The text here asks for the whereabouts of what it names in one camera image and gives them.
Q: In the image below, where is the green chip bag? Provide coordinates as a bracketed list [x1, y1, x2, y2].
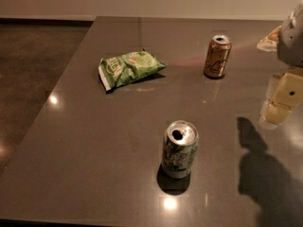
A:
[98, 51, 167, 91]

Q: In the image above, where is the brown soda can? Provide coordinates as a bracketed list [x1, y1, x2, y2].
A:
[204, 34, 232, 79]

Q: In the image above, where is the translucent cream gripper finger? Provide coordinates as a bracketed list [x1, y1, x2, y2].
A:
[258, 100, 292, 130]

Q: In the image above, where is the crumpled yellow wrapper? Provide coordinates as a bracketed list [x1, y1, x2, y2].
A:
[257, 26, 281, 52]

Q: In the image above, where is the green white 7up can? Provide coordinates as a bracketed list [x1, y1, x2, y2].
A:
[161, 120, 199, 179]

